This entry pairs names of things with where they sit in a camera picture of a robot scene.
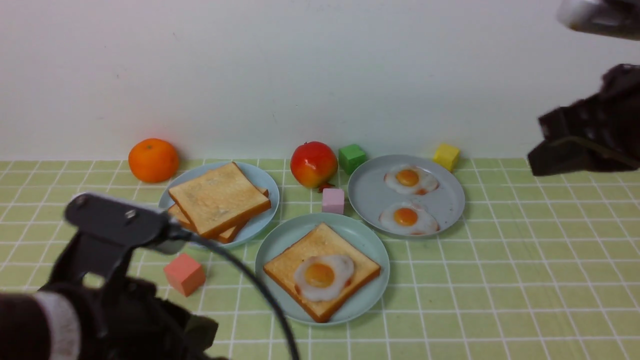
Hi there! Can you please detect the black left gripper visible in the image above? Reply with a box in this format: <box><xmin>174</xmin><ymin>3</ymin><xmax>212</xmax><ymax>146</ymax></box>
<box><xmin>39</xmin><ymin>235</ymin><xmax>219</xmax><ymax>360</ymax></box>

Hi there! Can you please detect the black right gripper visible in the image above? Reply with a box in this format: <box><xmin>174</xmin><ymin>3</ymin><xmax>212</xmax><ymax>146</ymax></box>
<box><xmin>527</xmin><ymin>64</ymin><xmax>640</xmax><ymax>177</ymax></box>

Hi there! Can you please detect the toast slice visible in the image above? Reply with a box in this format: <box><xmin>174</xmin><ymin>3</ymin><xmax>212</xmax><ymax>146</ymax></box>
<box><xmin>262</xmin><ymin>222</ymin><xmax>383</xmax><ymax>324</ymax></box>
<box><xmin>167</xmin><ymin>203</ymin><xmax>249</xmax><ymax>244</ymax></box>
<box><xmin>167</xmin><ymin>162</ymin><xmax>272</xmax><ymax>239</ymax></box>

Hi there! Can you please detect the fried egg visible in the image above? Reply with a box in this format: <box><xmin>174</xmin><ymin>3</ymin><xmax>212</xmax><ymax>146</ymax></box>
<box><xmin>378</xmin><ymin>202</ymin><xmax>441</xmax><ymax>236</ymax></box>
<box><xmin>293</xmin><ymin>254</ymin><xmax>355</xmax><ymax>302</ymax></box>
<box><xmin>383</xmin><ymin>164</ymin><xmax>440</xmax><ymax>196</ymax></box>

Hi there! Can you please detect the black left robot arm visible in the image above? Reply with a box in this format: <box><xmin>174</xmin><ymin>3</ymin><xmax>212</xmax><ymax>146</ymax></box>
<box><xmin>1</xmin><ymin>235</ymin><xmax>219</xmax><ymax>360</ymax></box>

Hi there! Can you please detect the salmon red cube block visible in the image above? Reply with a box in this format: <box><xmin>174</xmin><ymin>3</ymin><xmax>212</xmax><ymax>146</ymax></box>
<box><xmin>163</xmin><ymin>253</ymin><xmax>206</xmax><ymax>297</ymax></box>

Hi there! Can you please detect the yellow cube block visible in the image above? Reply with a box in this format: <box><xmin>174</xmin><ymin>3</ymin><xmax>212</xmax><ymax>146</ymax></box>
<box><xmin>433</xmin><ymin>143</ymin><xmax>461</xmax><ymax>173</ymax></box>

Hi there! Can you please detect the orange mandarin fruit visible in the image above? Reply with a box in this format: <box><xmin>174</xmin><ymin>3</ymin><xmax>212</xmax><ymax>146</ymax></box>
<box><xmin>128</xmin><ymin>137</ymin><xmax>180</xmax><ymax>183</ymax></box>

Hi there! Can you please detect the light blue bread plate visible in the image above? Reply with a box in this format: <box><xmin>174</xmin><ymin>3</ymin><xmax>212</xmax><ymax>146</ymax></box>
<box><xmin>158</xmin><ymin>161</ymin><xmax>280</xmax><ymax>249</ymax></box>

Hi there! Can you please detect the grey egg plate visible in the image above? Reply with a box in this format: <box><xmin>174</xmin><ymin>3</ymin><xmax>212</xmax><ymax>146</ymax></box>
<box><xmin>348</xmin><ymin>154</ymin><xmax>467</xmax><ymax>239</ymax></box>

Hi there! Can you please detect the pink cube block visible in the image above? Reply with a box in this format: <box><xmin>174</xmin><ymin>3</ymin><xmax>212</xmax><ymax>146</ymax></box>
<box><xmin>321</xmin><ymin>187</ymin><xmax>346</xmax><ymax>215</ymax></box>

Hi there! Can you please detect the red pomegranate fruit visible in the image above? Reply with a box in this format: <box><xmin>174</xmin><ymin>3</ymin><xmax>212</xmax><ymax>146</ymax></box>
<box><xmin>290</xmin><ymin>141</ymin><xmax>339</xmax><ymax>193</ymax></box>

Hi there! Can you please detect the green cube block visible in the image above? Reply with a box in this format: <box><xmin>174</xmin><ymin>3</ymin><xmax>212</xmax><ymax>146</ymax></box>
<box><xmin>338</xmin><ymin>143</ymin><xmax>368</xmax><ymax>175</ymax></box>

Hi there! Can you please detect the teal centre plate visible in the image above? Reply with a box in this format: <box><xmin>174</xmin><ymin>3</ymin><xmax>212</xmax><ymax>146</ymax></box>
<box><xmin>254</xmin><ymin>213</ymin><xmax>391</xmax><ymax>326</ymax></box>

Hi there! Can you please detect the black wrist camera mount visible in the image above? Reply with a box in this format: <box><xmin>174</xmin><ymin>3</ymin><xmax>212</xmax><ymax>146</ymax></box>
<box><xmin>63</xmin><ymin>192</ymin><xmax>186</xmax><ymax>255</ymax></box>

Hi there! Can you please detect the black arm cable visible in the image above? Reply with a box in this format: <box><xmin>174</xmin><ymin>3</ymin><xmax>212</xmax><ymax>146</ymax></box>
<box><xmin>170</xmin><ymin>227</ymin><xmax>301</xmax><ymax>360</ymax></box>

